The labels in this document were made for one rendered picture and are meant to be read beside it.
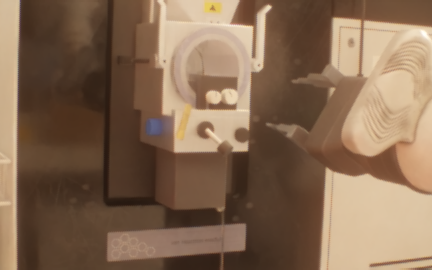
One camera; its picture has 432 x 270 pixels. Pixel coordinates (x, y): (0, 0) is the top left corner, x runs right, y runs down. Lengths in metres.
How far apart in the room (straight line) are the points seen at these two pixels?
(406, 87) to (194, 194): 0.37
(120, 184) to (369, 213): 0.35
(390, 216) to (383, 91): 0.57
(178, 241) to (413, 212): 0.36
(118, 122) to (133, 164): 0.05
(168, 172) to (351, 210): 0.29
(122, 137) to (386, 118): 0.42
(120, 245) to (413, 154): 0.44
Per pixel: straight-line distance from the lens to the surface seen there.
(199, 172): 0.78
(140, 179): 0.84
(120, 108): 0.82
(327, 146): 0.56
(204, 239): 0.87
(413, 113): 0.48
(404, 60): 0.47
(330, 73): 0.60
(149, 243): 0.84
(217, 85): 0.74
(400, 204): 1.03
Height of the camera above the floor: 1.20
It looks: 5 degrees down
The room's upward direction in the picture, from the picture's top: 2 degrees clockwise
